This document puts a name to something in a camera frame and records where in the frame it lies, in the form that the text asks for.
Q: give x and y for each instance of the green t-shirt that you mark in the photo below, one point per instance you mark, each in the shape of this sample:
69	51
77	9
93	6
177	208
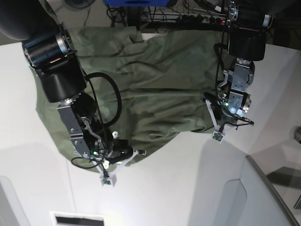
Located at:
161	80

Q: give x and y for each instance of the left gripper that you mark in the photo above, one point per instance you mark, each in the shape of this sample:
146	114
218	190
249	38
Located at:
242	121

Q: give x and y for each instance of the black power strip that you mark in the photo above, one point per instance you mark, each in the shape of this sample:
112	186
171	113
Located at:
197	19

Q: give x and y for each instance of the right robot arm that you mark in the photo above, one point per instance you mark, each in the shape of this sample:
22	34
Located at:
49	52

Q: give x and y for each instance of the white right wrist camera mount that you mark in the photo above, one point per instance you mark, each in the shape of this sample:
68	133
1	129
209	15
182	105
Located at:
108	171

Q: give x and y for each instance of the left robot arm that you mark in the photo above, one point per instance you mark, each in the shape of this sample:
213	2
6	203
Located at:
247	29

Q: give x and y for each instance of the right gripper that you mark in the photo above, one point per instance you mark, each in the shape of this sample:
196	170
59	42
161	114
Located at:
115	151

